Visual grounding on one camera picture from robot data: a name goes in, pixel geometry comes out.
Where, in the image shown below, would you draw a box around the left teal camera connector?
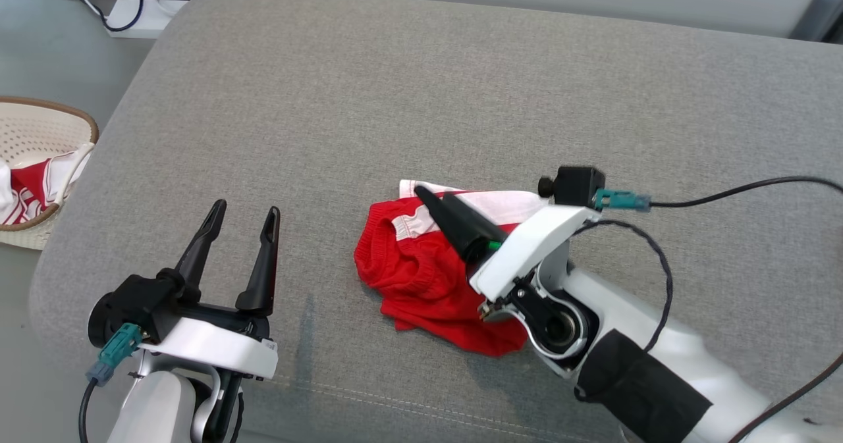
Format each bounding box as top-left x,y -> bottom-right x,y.
86,323 -> 143,387

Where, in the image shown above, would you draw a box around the right arm smooth black cable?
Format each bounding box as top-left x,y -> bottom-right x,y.
649,176 -> 843,209

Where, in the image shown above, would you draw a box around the left arm smooth black cable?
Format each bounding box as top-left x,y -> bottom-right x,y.
78,376 -> 101,443

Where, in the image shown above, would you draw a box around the grey partition foot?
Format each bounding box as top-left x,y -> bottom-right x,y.
789,0 -> 843,43

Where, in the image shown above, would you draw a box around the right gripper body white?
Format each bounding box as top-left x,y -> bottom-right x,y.
466,205 -> 602,303

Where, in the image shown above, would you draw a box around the cream perforated laundry basket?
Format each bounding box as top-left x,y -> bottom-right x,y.
0,96 -> 101,251

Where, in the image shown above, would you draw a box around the arm smooth black cable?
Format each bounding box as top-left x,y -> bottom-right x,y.
78,376 -> 101,443
649,176 -> 843,209

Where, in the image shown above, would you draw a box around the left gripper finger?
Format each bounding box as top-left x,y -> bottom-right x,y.
235,206 -> 282,317
174,199 -> 228,303

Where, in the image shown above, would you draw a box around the thin dark arm cable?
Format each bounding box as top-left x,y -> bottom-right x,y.
728,351 -> 843,443

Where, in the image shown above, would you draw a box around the right teal camera connector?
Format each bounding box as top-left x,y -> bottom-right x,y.
594,188 -> 653,214

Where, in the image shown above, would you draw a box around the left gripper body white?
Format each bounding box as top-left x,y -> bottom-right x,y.
138,303 -> 279,382

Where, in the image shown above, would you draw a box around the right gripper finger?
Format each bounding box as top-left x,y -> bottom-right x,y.
414,185 -> 463,249
442,192 -> 508,263

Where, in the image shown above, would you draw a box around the flat white power strip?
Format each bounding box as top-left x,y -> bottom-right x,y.
105,0 -> 189,39

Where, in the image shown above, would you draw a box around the teal camera connector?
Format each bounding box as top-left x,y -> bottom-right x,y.
594,188 -> 653,214
86,323 -> 143,387

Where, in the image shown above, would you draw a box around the right arm braided black cable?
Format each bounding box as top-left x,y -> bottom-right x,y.
572,219 -> 674,353

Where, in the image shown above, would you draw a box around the red and white shorts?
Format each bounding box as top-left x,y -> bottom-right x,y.
354,179 -> 551,357

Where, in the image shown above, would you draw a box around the red white striped garment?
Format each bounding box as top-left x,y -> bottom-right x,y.
0,143 -> 94,227

